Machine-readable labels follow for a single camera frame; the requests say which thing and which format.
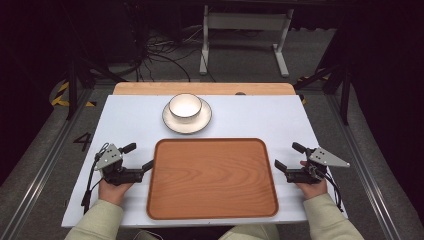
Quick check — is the black tripod stand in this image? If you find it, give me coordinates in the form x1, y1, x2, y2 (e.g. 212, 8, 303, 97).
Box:
64, 54, 128, 122
293, 58, 352, 126

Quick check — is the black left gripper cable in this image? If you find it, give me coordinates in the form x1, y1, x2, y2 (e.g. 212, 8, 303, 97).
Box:
81, 143, 111, 214

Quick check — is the person's right hand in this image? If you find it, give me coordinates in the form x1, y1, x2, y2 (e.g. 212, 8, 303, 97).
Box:
295, 160, 328, 201

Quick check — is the white metal stand frame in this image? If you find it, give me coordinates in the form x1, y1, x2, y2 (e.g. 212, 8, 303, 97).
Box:
199, 4, 295, 78

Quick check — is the white table board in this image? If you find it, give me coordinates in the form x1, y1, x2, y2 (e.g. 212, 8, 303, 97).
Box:
61, 94, 348, 229

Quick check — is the bundle of black floor cables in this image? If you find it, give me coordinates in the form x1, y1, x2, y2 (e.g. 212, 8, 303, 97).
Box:
131, 28, 216, 83

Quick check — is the person's left hand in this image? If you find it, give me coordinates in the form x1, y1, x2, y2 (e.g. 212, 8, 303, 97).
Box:
98, 180, 134, 207

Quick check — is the brown wooden tray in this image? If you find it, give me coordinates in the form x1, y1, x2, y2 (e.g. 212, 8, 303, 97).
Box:
146, 137, 280, 221

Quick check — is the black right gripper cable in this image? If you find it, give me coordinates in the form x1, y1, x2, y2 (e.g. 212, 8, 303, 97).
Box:
323, 171, 345, 213

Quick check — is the yellow black floor tape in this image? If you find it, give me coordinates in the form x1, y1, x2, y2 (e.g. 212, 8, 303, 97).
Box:
297, 75, 331, 106
49, 81, 98, 108

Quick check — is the white bowl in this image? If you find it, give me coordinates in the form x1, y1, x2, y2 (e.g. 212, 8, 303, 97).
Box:
168, 93, 203, 121

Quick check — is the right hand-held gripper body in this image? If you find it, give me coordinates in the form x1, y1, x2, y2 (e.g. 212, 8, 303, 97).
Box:
284, 146, 351, 185

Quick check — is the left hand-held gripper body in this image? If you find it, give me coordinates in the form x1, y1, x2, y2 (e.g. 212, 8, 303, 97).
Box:
94, 143, 145, 186

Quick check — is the grey metal floor rail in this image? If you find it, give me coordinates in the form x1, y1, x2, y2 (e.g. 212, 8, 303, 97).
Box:
325, 94, 424, 240
0, 89, 95, 240

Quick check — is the white plate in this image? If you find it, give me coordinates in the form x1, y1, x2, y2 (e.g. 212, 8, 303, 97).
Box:
161, 98, 213, 135

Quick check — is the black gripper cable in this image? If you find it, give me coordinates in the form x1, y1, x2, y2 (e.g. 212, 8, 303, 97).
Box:
81, 143, 111, 214
323, 171, 345, 213

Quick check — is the light wooden table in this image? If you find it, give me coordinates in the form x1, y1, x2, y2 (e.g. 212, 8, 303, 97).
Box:
113, 81, 297, 97

